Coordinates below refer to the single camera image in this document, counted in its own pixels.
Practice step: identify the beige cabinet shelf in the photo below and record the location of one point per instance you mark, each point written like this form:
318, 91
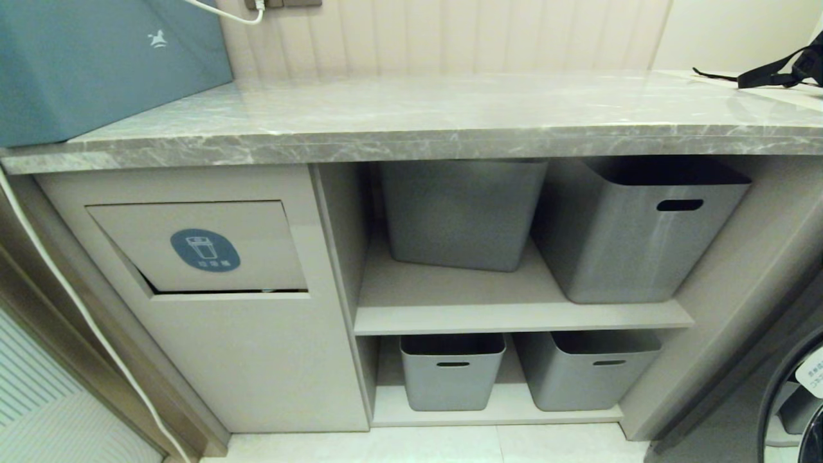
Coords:
514, 308

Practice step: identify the wall power socket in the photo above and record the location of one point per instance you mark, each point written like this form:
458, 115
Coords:
283, 3

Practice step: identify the trash bin flap door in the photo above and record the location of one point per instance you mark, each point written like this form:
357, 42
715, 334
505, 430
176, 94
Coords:
206, 247

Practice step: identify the washing machine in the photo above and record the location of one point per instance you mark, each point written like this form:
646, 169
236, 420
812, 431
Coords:
781, 399

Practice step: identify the beige cabinet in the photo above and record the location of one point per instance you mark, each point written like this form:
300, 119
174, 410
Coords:
257, 360

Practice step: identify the small grey storage bin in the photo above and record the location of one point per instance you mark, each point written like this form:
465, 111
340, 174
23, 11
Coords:
452, 376
582, 376

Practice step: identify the large grey storage bin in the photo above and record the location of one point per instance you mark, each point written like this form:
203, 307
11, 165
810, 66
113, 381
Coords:
633, 238

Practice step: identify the blue-grey appliance box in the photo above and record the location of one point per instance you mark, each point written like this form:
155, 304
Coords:
90, 64

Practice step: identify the grey marble countertop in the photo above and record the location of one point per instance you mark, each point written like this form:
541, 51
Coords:
450, 116

